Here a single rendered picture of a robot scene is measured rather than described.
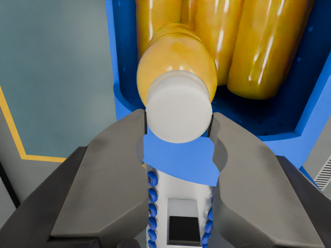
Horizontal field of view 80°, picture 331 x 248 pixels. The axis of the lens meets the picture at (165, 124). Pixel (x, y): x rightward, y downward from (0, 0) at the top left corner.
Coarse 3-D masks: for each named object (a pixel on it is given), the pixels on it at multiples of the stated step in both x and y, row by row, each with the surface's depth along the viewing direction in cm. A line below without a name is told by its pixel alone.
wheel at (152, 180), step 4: (148, 172) 58; (152, 172) 58; (148, 176) 58; (152, 176) 57; (156, 176) 57; (148, 180) 59; (152, 180) 57; (156, 180) 57; (152, 184) 57; (156, 184) 57
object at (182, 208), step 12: (168, 204) 66; (180, 204) 67; (192, 204) 67; (168, 216) 63; (180, 216) 63; (192, 216) 63; (168, 228) 59; (180, 228) 58; (192, 228) 58; (168, 240) 57; (180, 240) 55; (192, 240) 55
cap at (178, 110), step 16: (176, 80) 11; (192, 80) 12; (160, 96) 11; (176, 96) 11; (192, 96) 11; (160, 112) 11; (176, 112) 11; (192, 112) 11; (208, 112) 11; (160, 128) 12; (176, 128) 12; (192, 128) 12
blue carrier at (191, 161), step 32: (128, 0) 28; (320, 0) 26; (128, 32) 30; (320, 32) 27; (128, 64) 32; (320, 64) 26; (128, 96) 34; (224, 96) 38; (288, 96) 33; (320, 96) 16; (256, 128) 29; (288, 128) 29; (320, 128) 20; (160, 160) 21; (192, 160) 19
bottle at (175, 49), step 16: (160, 32) 20; (176, 32) 17; (192, 32) 19; (160, 48) 14; (176, 48) 14; (192, 48) 14; (144, 64) 14; (160, 64) 13; (176, 64) 13; (192, 64) 13; (208, 64) 14; (144, 80) 14; (160, 80) 12; (208, 80) 13; (144, 96) 14; (208, 96) 13
